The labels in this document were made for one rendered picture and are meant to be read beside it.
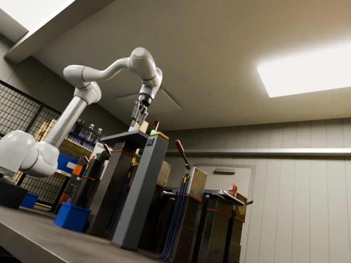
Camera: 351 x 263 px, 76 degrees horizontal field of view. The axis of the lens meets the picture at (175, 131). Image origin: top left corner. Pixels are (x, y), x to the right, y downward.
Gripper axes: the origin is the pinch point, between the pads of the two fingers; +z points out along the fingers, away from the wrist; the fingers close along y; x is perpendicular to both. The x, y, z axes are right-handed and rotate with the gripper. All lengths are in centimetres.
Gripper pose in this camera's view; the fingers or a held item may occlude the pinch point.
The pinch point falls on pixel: (133, 128)
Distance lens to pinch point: 123.9
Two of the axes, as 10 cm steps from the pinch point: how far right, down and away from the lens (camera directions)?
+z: -2.6, 8.7, -4.2
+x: -9.1, -0.9, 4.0
